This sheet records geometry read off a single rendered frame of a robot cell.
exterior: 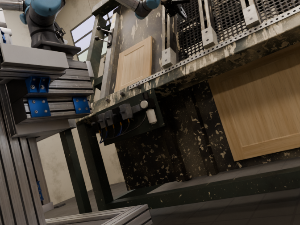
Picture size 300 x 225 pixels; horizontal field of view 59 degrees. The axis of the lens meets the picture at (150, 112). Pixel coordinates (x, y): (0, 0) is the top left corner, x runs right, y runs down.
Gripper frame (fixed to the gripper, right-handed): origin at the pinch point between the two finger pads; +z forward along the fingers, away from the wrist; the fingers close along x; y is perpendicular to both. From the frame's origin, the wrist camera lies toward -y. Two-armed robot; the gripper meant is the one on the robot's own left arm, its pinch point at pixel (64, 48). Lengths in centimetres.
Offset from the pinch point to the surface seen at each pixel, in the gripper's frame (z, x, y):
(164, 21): 22, -71, 21
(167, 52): 38, -74, -6
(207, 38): 40, -101, -8
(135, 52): 29, -42, 16
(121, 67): 33.0, -28.8, 8.5
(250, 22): 43, -124, -10
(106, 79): 34.9, -16.5, 0.6
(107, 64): 26.5, -15.5, 14.1
